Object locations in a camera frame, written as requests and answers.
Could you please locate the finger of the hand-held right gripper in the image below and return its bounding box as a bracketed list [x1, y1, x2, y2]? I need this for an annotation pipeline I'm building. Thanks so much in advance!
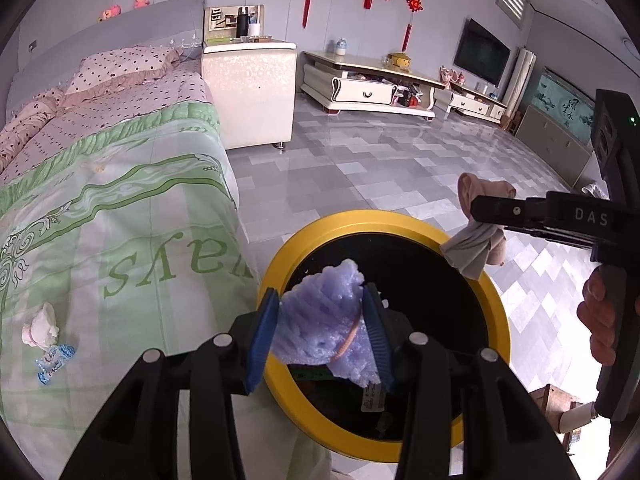
[470, 192, 549, 235]

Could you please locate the short white TV cabinet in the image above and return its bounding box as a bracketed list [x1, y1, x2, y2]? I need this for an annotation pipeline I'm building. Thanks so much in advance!
[434, 82, 509, 122]

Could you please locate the white nightstand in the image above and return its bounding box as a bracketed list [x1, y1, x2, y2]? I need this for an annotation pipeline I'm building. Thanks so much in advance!
[201, 4, 299, 152]

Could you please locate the blue and white candy wrapper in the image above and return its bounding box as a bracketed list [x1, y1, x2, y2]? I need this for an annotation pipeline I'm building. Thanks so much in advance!
[35, 343, 77, 386]

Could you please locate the grey padded headboard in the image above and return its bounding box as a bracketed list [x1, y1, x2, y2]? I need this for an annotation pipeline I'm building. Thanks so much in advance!
[5, 0, 207, 121]

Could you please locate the long white TV cabinet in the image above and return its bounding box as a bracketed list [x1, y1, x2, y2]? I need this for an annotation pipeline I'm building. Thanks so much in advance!
[299, 50, 447, 122]

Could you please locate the foam net bundle with band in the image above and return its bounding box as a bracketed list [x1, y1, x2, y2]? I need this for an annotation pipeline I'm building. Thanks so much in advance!
[272, 258, 387, 389]

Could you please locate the person's right hand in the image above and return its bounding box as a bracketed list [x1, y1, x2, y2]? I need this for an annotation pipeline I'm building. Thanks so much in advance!
[577, 266, 620, 367]

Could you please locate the fish tank with cabinet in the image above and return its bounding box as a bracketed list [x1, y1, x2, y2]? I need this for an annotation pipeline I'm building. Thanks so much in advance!
[514, 65, 598, 188]

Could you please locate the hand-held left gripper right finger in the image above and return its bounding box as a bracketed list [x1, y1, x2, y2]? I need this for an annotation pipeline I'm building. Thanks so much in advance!
[362, 284, 581, 480]

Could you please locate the beige pink sock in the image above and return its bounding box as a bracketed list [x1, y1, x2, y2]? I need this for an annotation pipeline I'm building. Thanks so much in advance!
[439, 172, 517, 281]

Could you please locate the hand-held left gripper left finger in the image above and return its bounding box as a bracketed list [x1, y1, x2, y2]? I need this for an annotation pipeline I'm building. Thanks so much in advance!
[59, 287, 281, 480]

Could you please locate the pink polka dot pillow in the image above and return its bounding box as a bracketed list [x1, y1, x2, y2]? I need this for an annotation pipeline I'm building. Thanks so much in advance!
[64, 45, 183, 97]

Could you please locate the yellow rimmed black trash bin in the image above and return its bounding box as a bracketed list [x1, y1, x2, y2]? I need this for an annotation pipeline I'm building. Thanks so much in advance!
[256, 210, 512, 462]

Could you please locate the pink polka dot quilt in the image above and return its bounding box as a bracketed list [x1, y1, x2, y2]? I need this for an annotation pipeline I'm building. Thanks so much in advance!
[0, 86, 68, 173]

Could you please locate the small wooden stool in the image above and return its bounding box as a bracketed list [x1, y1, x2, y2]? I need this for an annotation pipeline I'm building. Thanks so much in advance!
[529, 383, 601, 453]

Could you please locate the wall mounted black television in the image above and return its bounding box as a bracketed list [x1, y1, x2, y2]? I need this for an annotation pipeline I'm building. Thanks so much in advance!
[453, 18, 512, 87]

